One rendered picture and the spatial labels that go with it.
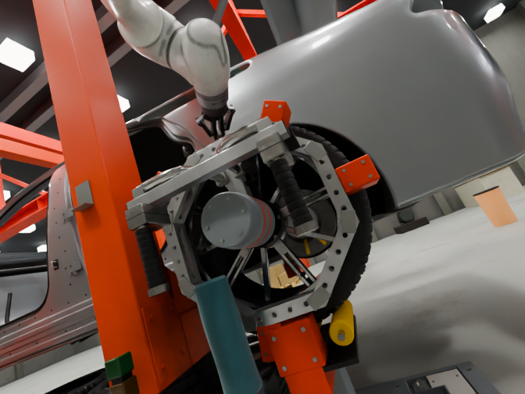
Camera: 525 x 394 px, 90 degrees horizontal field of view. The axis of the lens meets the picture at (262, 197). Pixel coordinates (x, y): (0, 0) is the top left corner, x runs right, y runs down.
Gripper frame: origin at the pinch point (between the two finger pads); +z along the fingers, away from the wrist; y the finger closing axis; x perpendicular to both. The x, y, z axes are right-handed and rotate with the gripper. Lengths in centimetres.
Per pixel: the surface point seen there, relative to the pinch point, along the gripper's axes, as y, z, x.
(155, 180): -22.5, -23.1, -18.7
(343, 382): 0, 4, -85
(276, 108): 15.2, -20.0, -10.2
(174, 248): -28.2, 1.4, -29.3
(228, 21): 90, 122, 200
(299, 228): -2, -37, -45
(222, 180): -7.1, -11.7, -20.4
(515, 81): 1268, 661, 153
